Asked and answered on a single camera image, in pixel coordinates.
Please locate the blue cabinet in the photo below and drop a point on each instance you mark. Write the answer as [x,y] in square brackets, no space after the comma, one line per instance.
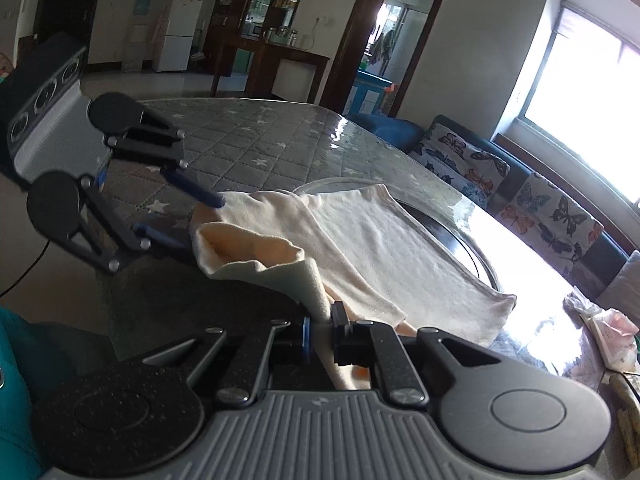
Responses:
[367,92]

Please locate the grey star quilted table cover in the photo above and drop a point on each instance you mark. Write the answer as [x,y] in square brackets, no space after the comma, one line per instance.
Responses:
[260,135]

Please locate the cream cloth garment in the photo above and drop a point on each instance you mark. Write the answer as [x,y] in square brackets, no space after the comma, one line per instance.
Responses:
[375,240]

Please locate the person's teal clothing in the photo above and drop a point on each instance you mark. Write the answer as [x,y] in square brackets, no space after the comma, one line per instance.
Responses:
[15,385]

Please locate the dark wooden door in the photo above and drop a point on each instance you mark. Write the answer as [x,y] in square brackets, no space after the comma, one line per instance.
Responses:
[70,5]

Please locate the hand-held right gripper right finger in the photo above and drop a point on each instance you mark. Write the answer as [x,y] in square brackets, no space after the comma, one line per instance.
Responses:
[342,346]

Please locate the blue wall poster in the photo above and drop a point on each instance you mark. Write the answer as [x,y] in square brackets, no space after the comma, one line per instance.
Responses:
[143,4]

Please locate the pink tissue packet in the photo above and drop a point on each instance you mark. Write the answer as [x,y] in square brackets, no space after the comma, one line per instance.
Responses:
[617,330]

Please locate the dark wooden door frame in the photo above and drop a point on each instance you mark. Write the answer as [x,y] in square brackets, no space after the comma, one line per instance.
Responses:
[350,35]

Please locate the butterfly print cushion cover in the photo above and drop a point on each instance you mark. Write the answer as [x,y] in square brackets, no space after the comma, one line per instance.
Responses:
[550,220]
[457,157]

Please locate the grey pillow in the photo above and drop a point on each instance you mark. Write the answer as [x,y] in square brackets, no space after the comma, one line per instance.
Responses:
[625,285]

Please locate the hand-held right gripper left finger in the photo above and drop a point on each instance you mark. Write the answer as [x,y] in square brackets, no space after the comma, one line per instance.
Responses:
[306,341]

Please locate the bright window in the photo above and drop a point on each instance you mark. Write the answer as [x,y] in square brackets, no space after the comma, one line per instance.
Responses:
[585,100]

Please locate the hanging clothes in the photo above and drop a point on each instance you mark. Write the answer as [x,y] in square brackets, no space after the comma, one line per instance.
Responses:
[384,46]

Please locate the white refrigerator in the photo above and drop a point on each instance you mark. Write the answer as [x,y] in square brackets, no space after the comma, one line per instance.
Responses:
[177,30]

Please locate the dark blue sofa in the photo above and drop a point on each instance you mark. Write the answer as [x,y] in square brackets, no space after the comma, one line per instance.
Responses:
[607,255]

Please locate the white water dispenser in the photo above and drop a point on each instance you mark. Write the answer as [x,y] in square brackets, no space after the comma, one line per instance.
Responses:
[135,47]

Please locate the dark wooden cabinet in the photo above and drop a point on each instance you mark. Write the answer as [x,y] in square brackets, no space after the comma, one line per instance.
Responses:
[280,67]

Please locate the round glass turntable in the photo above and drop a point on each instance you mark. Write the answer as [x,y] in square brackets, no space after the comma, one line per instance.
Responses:
[452,242]

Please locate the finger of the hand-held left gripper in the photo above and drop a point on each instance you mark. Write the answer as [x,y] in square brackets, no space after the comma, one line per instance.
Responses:
[150,232]
[200,191]

